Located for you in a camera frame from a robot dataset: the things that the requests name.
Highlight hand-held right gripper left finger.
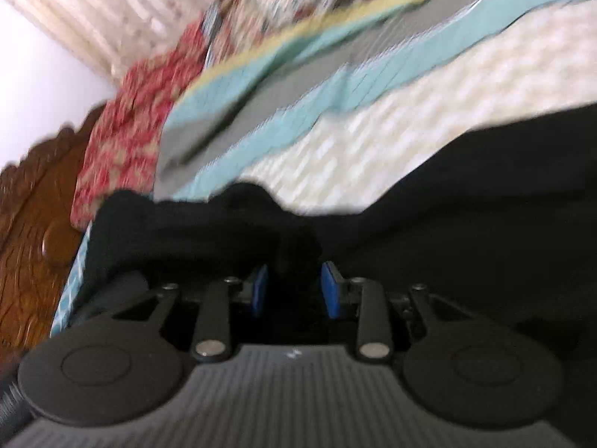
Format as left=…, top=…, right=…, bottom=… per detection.
left=112, top=264, right=270, bottom=364

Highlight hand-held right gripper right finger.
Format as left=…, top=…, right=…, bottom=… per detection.
left=320, top=261, right=468, bottom=364

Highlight black pants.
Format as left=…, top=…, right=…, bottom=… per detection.
left=86, top=99, right=597, bottom=365

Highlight patterned striped bed sheet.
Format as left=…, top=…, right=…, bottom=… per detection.
left=153, top=0, right=597, bottom=218

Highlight teal lattice pillow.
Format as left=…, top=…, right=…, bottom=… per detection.
left=49, top=224, right=94, bottom=339

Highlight red floral blanket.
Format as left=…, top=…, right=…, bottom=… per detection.
left=70, top=0, right=423, bottom=230

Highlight carved wooden headboard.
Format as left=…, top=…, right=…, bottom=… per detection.
left=0, top=103, right=109, bottom=365

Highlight beige patterned curtain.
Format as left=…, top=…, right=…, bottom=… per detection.
left=0, top=0, right=266, bottom=87

